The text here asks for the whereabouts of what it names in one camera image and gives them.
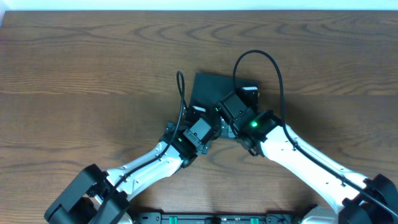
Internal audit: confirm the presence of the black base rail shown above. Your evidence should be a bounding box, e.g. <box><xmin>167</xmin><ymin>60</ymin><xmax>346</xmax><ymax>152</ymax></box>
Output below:
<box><xmin>134</xmin><ymin>212</ymin><xmax>303</xmax><ymax>224</ymax></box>

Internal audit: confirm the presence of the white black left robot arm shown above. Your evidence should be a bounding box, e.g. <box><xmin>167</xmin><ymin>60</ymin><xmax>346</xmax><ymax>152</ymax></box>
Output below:
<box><xmin>44</xmin><ymin>110</ymin><xmax>221</xmax><ymax>223</ymax></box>

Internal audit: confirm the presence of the dark green box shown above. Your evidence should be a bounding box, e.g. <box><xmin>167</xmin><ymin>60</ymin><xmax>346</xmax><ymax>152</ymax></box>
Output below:
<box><xmin>188</xmin><ymin>72</ymin><xmax>261</xmax><ymax>141</ymax></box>

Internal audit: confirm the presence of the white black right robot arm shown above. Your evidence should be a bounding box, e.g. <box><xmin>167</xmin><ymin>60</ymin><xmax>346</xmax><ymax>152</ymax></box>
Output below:
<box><xmin>216</xmin><ymin>92</ymin><xmax>397</xmax><ymax>223</ymax></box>

